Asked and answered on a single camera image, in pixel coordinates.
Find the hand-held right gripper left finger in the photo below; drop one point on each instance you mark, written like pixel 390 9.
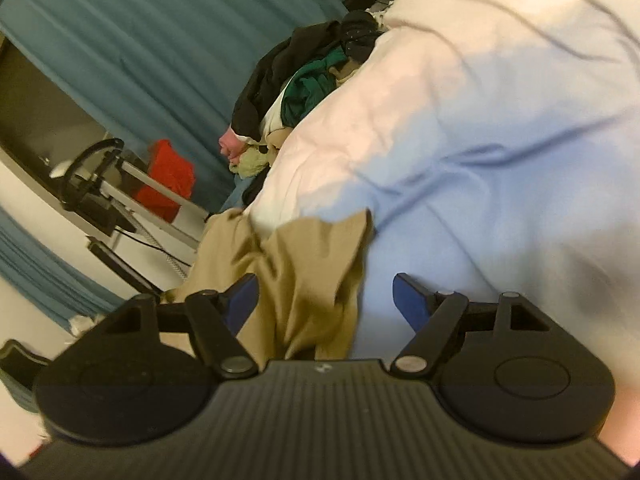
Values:
pixel 242 300

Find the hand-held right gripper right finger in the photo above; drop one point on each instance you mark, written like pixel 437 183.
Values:
pixel 407 300

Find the tan garment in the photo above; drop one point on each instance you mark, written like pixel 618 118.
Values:
pixel 305 270

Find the blue garment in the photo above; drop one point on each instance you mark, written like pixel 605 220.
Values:
pixel 240 195

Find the dark cloth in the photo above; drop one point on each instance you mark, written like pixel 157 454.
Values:
pixel 257 185

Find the black power strip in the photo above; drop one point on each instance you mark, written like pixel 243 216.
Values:
pixel 120 265

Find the pale yellow-green garment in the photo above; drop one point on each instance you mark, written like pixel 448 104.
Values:
pixel 250 162

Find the red bag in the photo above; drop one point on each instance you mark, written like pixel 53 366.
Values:
pixel 170 170

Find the pink garment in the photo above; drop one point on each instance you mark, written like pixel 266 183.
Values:
pixel 232 145

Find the beige garment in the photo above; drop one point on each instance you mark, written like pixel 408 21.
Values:
pixel 279 140

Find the pastel tie-dye duvet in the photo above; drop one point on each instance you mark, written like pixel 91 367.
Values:
pixel 475 135

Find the white garment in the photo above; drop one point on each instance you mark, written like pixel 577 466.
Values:
pixel 272 115

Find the narrow blue curtain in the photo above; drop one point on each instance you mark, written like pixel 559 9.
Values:
pixel 40 270

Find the green garment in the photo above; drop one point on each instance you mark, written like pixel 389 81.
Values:
pixel 310 90

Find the black dotted garment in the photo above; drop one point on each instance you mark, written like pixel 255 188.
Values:
pixel 360 35

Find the dark panel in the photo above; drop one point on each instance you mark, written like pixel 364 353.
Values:
pixel 40 110

